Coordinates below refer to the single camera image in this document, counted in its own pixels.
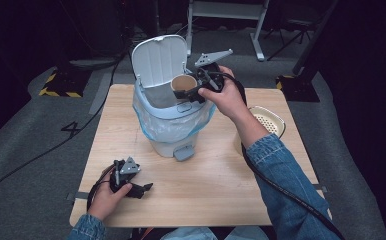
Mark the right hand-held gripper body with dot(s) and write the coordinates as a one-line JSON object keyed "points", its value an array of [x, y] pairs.
{"points": [[211, 76]]}

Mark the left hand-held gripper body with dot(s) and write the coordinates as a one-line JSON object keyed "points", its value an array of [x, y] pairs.
{"points": [[122, 181]]}

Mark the brown paper cup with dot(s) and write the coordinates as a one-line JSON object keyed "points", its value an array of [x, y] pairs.
{"points": [[183, 82]]}

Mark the white pedal trash bin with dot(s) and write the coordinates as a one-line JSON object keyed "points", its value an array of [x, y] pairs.
{"points": [[161, 60]]}

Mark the person's left hand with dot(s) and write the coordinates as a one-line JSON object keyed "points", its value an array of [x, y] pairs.
{"points": [[106, 201]]}

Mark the person's right hand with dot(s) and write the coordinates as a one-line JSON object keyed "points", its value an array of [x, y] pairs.
{"points": [[229, 98]]}

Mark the clear blue bin liner bag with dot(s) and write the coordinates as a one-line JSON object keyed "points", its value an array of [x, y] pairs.
{"points": [[167, 128]]}

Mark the person's legs in jeans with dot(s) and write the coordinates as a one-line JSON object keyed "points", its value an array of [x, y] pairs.
{"points": [[194, 234]]}

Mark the beige strainer container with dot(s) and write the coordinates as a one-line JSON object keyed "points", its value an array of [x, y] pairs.
{"points": [[271, 120]]}

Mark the black yellow striped base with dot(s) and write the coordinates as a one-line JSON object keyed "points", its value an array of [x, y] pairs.
{"points": [[297, 90], [66, 85]]}

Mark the grey floor strip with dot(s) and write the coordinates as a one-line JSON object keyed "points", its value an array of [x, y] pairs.
{"points": [[100, 95]]}

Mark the black tripod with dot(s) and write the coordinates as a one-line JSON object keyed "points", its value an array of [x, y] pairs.
{"points": [[294, 30]]}

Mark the black slanted pole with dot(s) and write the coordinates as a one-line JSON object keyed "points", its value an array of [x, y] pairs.
{"points": [[314, 43]]}

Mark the white metal stand frame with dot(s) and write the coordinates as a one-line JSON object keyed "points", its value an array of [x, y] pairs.
{"points": [[226, 10]]}

